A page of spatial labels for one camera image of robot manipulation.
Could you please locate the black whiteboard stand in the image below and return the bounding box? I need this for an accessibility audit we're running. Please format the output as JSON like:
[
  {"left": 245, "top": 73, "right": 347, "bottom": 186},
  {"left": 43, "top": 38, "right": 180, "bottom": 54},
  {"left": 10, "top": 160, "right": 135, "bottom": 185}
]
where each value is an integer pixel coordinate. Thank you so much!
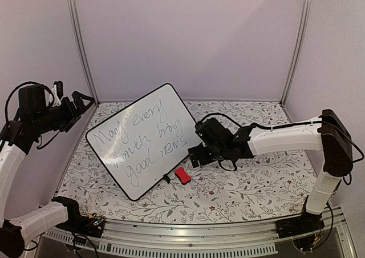
[{"left": 163, "top": 174, "right": 171, "bottom": 184}]

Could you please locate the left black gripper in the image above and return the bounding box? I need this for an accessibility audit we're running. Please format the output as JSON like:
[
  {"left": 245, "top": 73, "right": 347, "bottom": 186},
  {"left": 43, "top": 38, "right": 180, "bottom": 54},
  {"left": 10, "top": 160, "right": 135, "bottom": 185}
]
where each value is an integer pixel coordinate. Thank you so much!
[{"left": 33, "top": 90, "right": 95, "bottom": 134}]

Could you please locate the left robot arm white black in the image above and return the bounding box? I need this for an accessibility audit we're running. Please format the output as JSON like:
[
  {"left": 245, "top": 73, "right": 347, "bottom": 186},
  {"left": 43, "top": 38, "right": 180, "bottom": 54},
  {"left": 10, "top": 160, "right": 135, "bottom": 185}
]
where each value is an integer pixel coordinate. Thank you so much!
[{"left": 1, "top": 81, "right": 95, "bottom": 257}]

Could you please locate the red whiteboard eraser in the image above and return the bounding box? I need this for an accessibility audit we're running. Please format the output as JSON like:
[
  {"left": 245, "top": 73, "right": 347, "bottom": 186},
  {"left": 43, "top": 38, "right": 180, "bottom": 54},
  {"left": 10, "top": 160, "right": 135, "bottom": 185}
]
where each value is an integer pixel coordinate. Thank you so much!
[{"left": 175, "top": 167, "right": 191, "bottom": 184}]

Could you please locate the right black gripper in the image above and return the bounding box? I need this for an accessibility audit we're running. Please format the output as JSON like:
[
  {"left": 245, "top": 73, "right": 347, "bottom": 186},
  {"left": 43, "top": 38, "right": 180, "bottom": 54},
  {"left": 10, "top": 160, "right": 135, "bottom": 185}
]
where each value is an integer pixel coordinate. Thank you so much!
[{"left": 188, "top": 144, "right": 228, "bottom": 168}]

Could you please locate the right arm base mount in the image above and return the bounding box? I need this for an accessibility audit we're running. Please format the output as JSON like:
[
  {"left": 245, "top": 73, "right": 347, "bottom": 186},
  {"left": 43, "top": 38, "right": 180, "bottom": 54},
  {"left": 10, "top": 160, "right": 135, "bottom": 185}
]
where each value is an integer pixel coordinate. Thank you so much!
[{"left": 275, "top": 212, "right": 325, "bottom": 239}]

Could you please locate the floral patterned table mat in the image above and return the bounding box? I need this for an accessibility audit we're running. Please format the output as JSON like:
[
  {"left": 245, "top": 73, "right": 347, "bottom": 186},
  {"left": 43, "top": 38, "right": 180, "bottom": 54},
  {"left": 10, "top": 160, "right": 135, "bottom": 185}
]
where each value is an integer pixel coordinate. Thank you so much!
[{"left": 55, "top": 100, "right": 330, "bottom": 224}]

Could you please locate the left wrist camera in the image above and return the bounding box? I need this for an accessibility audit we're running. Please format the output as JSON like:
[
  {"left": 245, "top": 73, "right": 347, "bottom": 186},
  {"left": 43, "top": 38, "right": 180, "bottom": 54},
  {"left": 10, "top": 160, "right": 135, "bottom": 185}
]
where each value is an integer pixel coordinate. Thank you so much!
[{"left": 48, "top": 80, "right": 63, "bottom": 107}]

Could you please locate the white whiteboard with black frame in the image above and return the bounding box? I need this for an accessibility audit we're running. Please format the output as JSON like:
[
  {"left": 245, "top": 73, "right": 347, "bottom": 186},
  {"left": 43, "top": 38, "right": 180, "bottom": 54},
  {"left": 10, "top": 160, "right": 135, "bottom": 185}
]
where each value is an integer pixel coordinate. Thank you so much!
[{"left": 86, "top": 83, "right": 201, "bottom": 201}]

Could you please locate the left aluminium frame post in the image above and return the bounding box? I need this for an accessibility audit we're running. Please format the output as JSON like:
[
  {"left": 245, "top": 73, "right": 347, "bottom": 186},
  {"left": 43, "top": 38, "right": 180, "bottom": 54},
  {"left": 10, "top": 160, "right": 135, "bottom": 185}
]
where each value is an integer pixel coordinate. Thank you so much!
[{"left": 67, "top": 0, "right": 99, "bottom": 104}]

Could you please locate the front aluminium rail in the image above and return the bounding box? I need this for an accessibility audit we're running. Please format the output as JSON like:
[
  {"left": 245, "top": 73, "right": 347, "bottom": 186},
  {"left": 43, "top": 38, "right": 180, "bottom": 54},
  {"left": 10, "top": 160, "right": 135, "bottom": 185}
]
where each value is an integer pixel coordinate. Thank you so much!
[{"left": 25, "top": 206, "right": 357, "bottom": 256}]

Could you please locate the aluminium frame post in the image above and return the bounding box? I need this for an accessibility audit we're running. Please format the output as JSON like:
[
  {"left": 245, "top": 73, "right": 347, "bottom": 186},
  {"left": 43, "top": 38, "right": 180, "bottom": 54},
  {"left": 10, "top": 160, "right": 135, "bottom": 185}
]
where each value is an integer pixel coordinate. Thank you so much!
[
  {"left": 67, "top": 0, "right": 99, "bottom": 104},
  {"left": 280, "top": 0, "right": 312, "bottom": 107}
]

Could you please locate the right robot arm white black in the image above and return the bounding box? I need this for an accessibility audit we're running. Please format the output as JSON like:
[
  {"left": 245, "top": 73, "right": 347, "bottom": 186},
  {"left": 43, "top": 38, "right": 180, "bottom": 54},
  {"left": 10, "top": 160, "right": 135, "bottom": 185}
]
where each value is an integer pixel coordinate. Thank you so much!
[{"left": 188, "top": 109, "right": 358, "bottom": 233}]

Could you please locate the right aluminium frame post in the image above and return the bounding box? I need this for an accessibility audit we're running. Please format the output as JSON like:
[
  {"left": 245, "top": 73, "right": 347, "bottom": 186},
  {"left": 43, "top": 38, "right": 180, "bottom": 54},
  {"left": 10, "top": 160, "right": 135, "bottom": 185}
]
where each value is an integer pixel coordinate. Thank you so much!
[{"left": 280, "top": 0, "right": 312, "bottom": 107}]

